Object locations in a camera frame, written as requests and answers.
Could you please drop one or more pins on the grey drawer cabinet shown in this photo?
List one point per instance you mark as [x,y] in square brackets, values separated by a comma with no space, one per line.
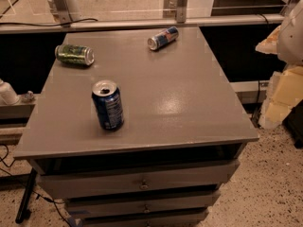
[178,108]

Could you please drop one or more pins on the green soda can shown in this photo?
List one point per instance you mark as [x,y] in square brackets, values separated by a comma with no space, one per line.
[74,54]

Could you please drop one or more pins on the metal railing bar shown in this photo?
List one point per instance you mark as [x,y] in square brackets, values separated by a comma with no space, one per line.
[230,20]

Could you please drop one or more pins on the top grey drawer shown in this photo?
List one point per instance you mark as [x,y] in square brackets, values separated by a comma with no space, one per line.
[81,185]

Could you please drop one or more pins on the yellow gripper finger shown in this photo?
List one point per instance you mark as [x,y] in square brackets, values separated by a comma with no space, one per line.
[269,45]
[284,92]

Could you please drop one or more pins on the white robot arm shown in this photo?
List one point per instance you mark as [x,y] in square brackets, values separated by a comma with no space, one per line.
[290,38]

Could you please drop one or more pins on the centre metal bracket post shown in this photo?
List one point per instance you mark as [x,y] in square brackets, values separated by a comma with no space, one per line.
[181,11]

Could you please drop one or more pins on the grey drawer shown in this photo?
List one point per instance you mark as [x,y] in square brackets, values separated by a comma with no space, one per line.
[81,185]
[141,202]
[156,219]

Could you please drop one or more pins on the middle grey drawer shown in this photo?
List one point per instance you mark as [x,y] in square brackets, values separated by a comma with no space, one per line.
[141,202]

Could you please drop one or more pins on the left metal bracket post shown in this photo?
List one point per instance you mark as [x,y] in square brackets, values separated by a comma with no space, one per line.
[63,11]

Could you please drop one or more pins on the metal bracket post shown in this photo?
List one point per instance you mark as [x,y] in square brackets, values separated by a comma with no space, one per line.
[181,11]
[63,11]

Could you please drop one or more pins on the red bull can lying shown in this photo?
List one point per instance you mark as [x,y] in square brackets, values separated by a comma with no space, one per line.
[163,38]

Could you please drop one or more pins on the blue soda can upright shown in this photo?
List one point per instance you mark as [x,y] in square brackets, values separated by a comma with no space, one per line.
[107,101]

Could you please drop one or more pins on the black table leg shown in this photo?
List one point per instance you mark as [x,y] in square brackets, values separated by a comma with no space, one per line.
[22,211]

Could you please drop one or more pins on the bottom grey drawer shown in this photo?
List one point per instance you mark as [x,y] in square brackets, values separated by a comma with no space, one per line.
[156,219]

